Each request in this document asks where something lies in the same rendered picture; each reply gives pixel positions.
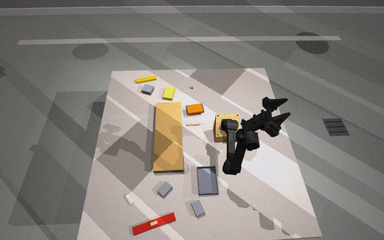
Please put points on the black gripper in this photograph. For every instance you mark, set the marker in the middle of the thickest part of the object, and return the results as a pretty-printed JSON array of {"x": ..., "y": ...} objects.
[{"x": 265, "y": 121}]

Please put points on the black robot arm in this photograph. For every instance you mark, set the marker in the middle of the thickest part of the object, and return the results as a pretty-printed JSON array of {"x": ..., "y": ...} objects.
[{"x": 246, "y": 138}]

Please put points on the small white rectangular block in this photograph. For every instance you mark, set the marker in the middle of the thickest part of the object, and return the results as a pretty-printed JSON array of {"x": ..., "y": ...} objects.
[{"x": 130, "y": 199}]

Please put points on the tan wooden floor panel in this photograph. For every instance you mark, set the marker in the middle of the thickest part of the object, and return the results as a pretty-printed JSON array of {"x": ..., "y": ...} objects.
[{"x": 168, "y": 140}]

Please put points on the red flat bar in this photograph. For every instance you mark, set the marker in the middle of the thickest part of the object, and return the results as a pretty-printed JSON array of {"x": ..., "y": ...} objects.
[{"x": 153, "y": 223}]

